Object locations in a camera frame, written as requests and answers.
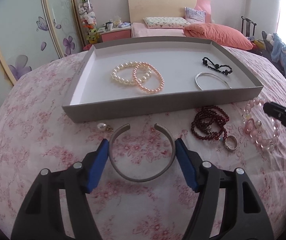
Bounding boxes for pink crystal bead bracelet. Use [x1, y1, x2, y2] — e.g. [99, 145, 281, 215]
[241, 98, 281, 152]

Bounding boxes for dark red bead necklace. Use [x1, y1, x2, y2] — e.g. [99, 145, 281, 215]
[191, 105, 231, 144]

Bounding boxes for thin silver bangle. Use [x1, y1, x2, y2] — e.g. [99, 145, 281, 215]
[195, 72, 232, 90]

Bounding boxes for pearl earring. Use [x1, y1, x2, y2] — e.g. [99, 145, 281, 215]
[97, 122, 114, 132]

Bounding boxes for wide silver cuff bracelet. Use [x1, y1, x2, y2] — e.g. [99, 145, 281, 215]
[108, 123, 177, 183]

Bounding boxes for pink pearl bracelet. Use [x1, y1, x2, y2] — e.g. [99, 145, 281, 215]
[132, 61, 165, 95]

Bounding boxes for grey jewelry tray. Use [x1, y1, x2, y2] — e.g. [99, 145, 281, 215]
[62, 36, 263, 122]

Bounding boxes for blue clothing pile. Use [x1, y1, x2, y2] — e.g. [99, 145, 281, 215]
[262, 31, 286, 79]

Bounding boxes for floral pink bedsheet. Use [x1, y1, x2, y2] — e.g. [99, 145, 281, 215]
[0, 53, 286, 239]

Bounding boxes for dark wooden chair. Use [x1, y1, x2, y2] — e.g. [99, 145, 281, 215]
[241, 16, 257, 38]

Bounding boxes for folded coral duvet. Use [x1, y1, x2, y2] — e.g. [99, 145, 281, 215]
[184, 23, 253, 50]

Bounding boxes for purple small pillow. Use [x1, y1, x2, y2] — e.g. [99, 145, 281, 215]
[184, 7, 206, 24]

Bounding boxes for floral white pillow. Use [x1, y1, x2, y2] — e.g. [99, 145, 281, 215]
[144, 17, 190, 29]

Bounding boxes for pink bed mattress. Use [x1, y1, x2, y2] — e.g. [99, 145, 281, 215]
[131, 23, 186, 37]

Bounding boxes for beige pink headboard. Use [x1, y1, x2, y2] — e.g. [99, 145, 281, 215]
[128, 0, 211, 23]

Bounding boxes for pink beige nightstand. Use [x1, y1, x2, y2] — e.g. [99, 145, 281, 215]
[100, 28, 131, 42]

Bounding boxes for sliding floral wardrobe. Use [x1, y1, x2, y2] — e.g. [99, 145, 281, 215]
[0, 0, 83, 107]

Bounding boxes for white mug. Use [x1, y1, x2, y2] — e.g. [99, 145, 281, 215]
[106, 22, 113, 31]

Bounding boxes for glass plush toy display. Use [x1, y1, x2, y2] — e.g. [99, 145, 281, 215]
[76, 0, 99, 44]

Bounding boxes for silver ring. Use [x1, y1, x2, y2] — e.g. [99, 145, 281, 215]
[223, 135, 239, 152]

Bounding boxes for black bead bracelet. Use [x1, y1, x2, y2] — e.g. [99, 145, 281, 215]
[201, 56, 233, 76]

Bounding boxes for white pearl bracelet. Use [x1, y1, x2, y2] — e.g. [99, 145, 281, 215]
[110, 61, 152, 87]

